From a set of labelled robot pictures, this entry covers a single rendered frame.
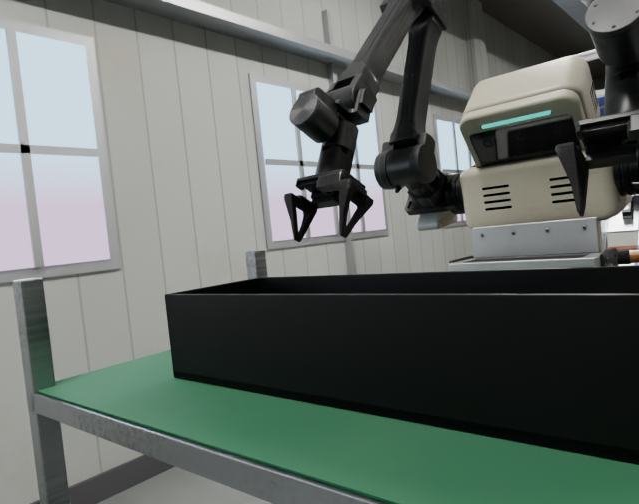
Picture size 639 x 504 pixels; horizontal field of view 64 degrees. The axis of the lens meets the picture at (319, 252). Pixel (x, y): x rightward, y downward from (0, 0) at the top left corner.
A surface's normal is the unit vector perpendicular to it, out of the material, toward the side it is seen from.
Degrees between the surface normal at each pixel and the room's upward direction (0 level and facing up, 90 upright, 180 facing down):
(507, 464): 0
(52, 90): 90
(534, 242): 90
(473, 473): 0
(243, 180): 90
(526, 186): 98
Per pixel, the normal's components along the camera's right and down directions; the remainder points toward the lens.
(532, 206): -0.62, 0.23
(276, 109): 0.75, -0.05
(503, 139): -0.40, 0.74
